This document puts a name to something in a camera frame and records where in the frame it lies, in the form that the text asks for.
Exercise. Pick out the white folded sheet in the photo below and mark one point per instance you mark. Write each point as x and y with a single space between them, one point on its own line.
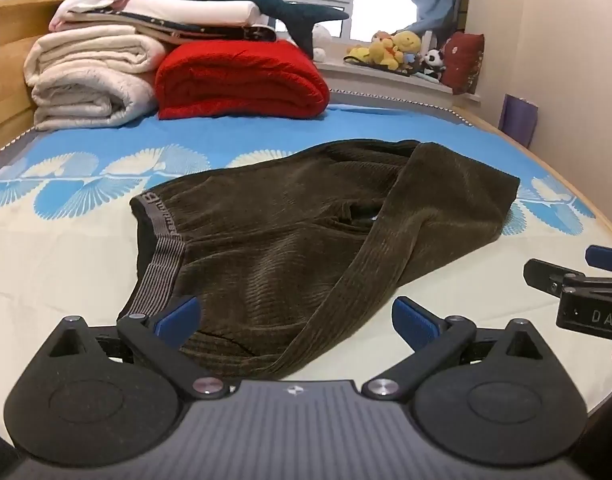
195 10

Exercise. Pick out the white window sill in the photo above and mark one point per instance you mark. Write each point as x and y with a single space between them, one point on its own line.
386 82

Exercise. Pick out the small white plush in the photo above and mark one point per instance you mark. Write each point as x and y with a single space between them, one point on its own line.
322 35

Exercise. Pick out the red folded blanket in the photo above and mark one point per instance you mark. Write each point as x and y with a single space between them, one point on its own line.
240 77

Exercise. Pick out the blue patterned bed sheet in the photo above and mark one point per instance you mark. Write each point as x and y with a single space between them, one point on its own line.
60 260

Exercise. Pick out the dark patterned folded cloth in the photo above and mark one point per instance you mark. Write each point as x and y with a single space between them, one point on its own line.
210 32

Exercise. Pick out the yellow plush toy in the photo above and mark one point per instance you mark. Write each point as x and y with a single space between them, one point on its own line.
408 42

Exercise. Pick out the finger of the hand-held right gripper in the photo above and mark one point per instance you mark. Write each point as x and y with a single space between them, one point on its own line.
605 258
548 274

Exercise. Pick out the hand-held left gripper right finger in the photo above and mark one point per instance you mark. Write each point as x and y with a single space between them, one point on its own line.
411 322

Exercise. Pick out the yellow orange plush bear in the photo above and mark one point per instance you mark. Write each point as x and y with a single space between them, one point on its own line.
378 52

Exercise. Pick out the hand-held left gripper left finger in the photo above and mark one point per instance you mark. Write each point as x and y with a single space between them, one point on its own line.
178 321

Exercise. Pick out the red cushion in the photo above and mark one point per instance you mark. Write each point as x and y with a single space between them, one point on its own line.
463 62

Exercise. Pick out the panda plush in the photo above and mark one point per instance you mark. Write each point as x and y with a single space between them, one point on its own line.
434 62

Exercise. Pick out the wooden headboard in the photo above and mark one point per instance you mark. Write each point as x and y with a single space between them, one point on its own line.
10 80

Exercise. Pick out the purple bag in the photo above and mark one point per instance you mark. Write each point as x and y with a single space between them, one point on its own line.
517 121

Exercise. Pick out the white fleece folded blanket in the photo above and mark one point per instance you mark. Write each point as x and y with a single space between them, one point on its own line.
90 77

